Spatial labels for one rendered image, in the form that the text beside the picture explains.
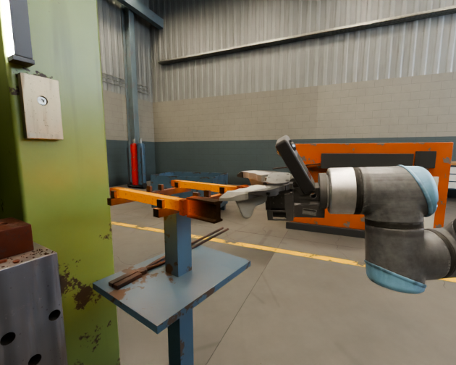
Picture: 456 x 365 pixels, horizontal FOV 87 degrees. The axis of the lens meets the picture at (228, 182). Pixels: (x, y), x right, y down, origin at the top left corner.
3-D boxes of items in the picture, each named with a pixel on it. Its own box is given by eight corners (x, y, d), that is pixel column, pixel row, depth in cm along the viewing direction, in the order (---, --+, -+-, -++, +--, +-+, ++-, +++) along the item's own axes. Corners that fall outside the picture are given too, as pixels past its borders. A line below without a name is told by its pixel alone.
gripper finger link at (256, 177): (238, 193, 61) (265, 201, 54) (236, 170, 60) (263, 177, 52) (247, 189, 63) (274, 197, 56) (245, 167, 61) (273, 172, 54)
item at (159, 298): (250, 266, 86) (250, 260, 85) (157, 334, 54) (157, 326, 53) (190, 246, 103) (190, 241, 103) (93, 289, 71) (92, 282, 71)
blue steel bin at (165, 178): (227, 209, 483) (227, 173, 474) (213, 219, 407) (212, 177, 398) (174, 204, 521) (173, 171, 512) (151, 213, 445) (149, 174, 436)
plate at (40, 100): (64, 139, 73) (58, 80, 71) (27, 138, 65) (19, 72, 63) (60, 140, 74) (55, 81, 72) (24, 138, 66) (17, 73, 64)
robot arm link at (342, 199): (357, 175, 41) (347, 161, 50) (326, 176, 42) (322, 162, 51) (355, 222, 44) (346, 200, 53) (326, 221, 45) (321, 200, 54)
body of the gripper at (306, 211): (263, 221, 50) (327, 222, 46) (260, 181, 47) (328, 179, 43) (268, 205, 56) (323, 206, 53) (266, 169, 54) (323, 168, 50)
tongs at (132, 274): (221, 228, 120) (221, 226, 120) (229, 229, 118) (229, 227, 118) (108, 285, 69) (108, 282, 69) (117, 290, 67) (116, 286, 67)
